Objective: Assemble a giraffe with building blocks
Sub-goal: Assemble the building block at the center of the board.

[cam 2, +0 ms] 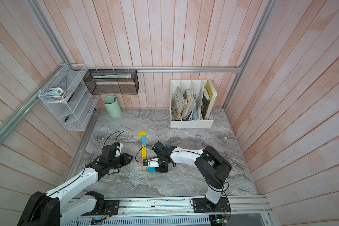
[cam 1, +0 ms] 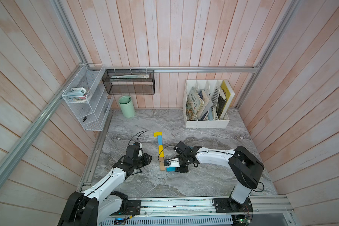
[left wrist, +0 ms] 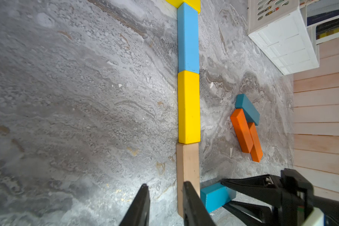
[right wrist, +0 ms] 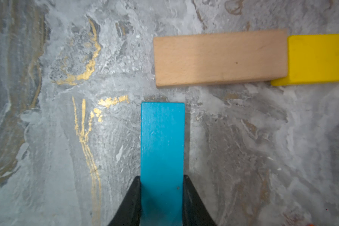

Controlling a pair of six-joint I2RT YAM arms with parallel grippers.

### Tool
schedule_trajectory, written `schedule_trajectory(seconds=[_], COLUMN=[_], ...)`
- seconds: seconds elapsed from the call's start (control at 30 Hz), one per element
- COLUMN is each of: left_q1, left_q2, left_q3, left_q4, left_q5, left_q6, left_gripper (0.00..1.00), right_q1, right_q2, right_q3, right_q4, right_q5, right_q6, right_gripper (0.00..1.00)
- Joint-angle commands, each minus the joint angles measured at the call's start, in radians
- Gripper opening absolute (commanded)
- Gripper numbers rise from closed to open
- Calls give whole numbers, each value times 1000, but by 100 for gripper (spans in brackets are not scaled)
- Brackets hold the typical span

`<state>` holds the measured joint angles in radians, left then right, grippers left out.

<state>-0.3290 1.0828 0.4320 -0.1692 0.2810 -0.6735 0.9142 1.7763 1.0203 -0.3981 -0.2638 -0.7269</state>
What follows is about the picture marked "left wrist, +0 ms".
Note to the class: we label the white file organizer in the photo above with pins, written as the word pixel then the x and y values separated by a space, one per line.
pixel 284 32

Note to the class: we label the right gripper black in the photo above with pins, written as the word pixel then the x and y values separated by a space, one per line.
pixel 291 196

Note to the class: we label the long yellow block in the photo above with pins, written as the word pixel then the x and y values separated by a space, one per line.
pixel 189 107

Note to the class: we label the teal block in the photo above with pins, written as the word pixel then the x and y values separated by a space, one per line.
pixel 250 112
pixel 215 196

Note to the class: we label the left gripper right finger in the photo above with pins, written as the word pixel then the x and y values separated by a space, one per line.
pixel 195 213

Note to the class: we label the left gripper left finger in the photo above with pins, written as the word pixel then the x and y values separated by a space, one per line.
pixel 138 213

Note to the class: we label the orange block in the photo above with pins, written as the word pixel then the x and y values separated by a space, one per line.
pixel 242 131
pixel 256 151

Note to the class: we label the light blue block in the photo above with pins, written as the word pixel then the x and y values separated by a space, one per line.
pixel 188 39

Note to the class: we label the short yellow block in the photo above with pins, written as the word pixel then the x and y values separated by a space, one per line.
pixel 195 4

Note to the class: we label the natural wood block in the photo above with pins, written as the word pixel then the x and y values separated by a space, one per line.
pixel 187 170

